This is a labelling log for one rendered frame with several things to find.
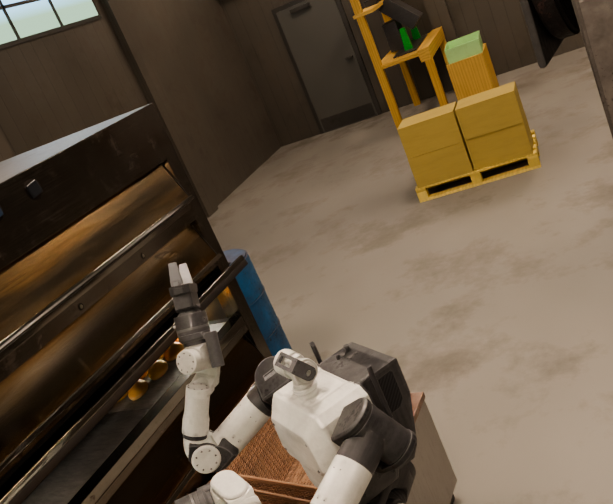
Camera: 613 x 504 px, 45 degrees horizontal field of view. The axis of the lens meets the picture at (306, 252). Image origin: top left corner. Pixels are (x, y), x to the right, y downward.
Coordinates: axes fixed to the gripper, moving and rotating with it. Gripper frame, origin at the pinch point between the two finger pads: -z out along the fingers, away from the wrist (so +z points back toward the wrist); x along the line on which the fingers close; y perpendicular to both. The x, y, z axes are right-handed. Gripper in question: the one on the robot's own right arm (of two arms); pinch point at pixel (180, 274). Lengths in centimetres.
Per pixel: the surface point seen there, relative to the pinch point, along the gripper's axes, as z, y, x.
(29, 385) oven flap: 19, 54, -12
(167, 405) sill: 39, 31, -60
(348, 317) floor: 36, -26, -357
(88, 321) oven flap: 5, 42, -37
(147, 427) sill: 44, 36, -50
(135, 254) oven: -15, 29, -58
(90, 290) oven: -5, 39, -37
